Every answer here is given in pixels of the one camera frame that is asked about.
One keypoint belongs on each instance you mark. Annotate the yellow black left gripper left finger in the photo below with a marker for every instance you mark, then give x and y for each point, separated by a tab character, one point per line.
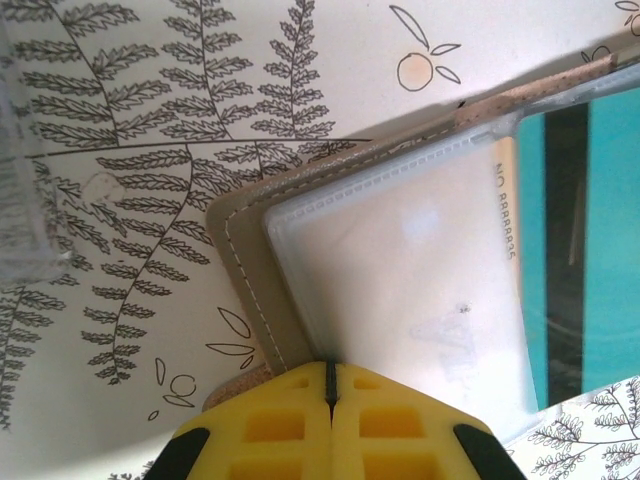
270	430

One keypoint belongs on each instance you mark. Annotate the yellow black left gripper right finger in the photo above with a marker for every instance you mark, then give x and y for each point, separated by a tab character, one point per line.
390	430

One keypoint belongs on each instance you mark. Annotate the teal credit card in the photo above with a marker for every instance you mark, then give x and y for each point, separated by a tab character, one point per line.
610	225

